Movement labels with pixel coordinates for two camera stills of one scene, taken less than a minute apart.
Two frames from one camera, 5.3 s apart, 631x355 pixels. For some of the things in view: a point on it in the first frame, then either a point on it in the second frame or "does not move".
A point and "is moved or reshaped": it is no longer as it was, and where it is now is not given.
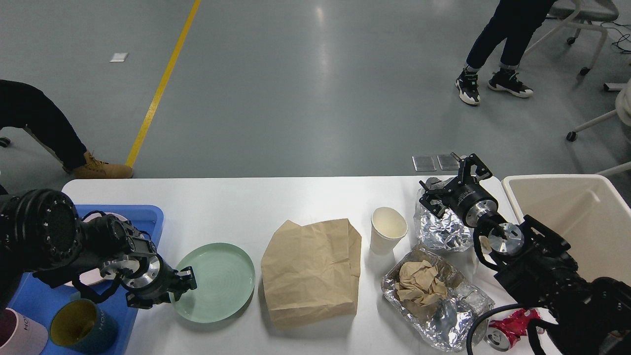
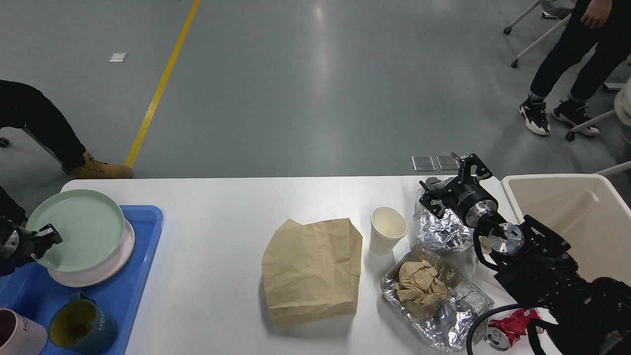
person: [518, 21] -> [605, 23]
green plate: [225, 276] is moved or reshaped
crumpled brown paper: [420, 288] does not move
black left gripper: [147, 280] -> [17, 244]
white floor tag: [119, 57] does not move
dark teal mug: [85, 325] does not move
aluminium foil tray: [430, 295] does not move
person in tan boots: [22, 105] does not move
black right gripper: [476, 207] does not move
